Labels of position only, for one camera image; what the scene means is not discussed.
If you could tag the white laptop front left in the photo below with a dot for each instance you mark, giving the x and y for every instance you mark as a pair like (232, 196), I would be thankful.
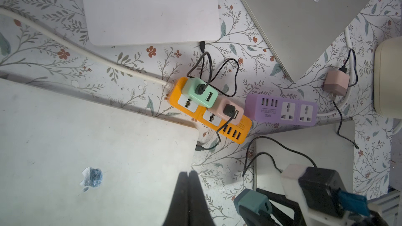
(66, 161)

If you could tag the teal charger plug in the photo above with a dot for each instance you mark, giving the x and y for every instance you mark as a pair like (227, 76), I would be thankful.
(250, 203)

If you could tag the white laptop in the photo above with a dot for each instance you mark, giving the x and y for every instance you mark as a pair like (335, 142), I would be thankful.
(66, 161)
(150, 22)

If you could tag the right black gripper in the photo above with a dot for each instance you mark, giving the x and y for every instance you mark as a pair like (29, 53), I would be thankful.
(318, 197)

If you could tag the white laptop back left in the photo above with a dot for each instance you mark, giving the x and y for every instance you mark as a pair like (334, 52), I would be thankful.
(150, 22)

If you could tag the orange power strip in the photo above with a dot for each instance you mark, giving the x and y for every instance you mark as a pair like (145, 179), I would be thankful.
(236, 131)

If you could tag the purple power strip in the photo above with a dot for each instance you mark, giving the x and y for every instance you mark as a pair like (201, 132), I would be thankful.
(272, 109)

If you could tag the green charger plug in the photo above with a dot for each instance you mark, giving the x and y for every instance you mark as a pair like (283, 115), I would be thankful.
(199, 92)

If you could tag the pink charger plug purple strip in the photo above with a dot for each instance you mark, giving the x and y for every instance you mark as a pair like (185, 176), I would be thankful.
(336, 82)

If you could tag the cream box green display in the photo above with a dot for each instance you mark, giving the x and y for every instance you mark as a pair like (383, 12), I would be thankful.
(388, 78)

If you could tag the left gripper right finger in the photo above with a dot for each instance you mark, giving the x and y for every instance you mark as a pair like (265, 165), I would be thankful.
(198, 213)

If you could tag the silver laptop back right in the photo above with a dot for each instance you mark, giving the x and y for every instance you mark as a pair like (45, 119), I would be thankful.
(298, 32)

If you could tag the silver laptop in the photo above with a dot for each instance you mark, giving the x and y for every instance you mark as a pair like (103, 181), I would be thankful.
(318, 145)
(298, 32)

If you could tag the silver laptop front right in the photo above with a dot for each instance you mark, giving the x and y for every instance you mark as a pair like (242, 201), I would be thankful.
(318, 145)

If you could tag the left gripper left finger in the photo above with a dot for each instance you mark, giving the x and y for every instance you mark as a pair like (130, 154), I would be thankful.
(178, 211)

